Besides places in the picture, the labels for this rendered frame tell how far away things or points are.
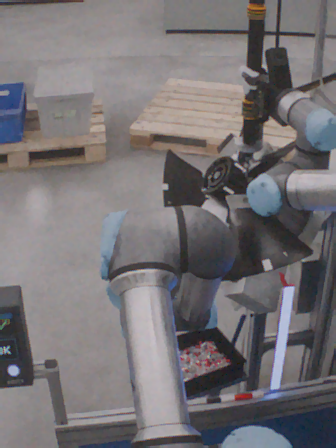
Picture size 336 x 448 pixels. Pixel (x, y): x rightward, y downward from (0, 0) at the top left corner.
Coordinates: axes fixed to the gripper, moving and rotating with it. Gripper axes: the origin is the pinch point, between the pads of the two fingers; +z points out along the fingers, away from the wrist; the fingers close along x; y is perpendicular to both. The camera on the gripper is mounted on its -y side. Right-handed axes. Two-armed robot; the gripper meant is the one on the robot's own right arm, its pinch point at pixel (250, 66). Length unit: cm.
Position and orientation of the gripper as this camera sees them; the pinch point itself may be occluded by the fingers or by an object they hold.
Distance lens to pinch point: 162.1
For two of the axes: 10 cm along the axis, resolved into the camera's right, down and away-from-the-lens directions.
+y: -0.4, 8.3, 5.5
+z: -4.1, -5.2, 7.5
